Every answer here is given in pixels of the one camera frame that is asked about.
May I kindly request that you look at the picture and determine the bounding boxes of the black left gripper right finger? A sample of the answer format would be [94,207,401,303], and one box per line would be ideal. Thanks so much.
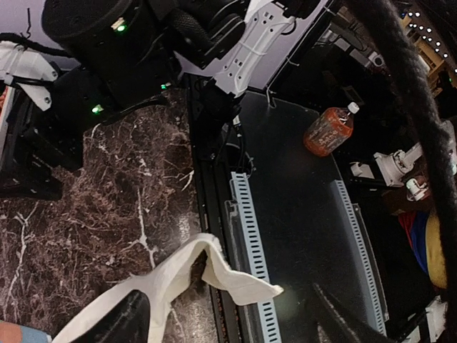
[312,283,392,343]

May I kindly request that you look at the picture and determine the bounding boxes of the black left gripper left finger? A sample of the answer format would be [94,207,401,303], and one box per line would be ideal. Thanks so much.
[74,290,150,343]

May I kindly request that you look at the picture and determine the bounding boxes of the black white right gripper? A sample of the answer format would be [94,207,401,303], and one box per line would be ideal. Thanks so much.
[1,87,83,200]

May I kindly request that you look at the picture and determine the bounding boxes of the cream white embroidered towel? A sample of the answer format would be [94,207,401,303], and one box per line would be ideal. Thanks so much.
[54,233,283,342]

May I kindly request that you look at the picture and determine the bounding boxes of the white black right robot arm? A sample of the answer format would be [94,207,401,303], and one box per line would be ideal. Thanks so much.
[1,1,318,201]

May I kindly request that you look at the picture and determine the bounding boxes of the light blue dotted towel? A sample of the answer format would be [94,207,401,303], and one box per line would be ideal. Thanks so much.
[0,321,52,343]

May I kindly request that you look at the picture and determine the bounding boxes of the orange drink bottle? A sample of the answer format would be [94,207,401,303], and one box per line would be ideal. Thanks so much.
[303,102,360,157]

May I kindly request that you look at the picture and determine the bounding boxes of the white slotted cable duct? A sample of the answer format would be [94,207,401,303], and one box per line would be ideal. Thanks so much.
[225,172,281,342]

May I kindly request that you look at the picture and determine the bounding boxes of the black table front rail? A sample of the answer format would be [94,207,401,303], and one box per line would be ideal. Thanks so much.
[184,74,242,342]

